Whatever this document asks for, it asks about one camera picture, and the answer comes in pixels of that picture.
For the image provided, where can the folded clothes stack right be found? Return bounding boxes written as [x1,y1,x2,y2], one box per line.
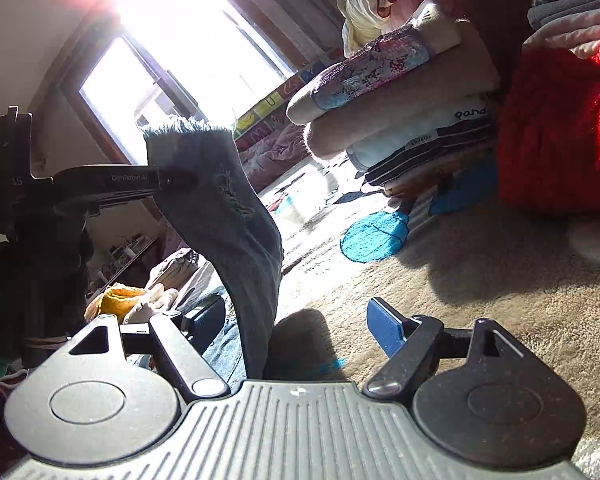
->
[286,0,500,196]

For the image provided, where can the grey folded garment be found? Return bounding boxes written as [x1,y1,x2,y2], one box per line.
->
[144,247,199,290]

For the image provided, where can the black gloved left hand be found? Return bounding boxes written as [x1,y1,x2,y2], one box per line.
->
[0,216,94,377]

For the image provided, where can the grey folded clothes top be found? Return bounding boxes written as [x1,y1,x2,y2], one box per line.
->
[521,0,600,58]

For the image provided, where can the yellow folded garment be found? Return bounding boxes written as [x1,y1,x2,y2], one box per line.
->
[84,283,146,324]

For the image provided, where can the white folded garment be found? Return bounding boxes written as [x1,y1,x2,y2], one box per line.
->
[122,283,180,325]

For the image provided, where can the red knitted sweater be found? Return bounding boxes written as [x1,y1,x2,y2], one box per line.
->
[496,49,600,214]

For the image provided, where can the window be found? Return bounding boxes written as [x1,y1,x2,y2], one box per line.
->
[80,0,292,165]

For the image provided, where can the grey curtain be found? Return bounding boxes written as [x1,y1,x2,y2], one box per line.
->
[214,0,361,72]

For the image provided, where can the Mickey Mouse plush blanket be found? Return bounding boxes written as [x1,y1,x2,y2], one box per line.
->
[258,148,600,480]

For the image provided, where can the cluttered side desk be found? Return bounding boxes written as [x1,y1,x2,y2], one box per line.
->
[87,234,159,295]

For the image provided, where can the blue denim jeans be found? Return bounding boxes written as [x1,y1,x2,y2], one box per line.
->
[144,118,284,391]

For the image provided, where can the colourful alphabet foam mat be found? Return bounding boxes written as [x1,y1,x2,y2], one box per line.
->
[234,49,342,152]

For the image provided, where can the purple crumpled quilt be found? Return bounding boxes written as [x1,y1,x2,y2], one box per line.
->
[235,113,310,193]

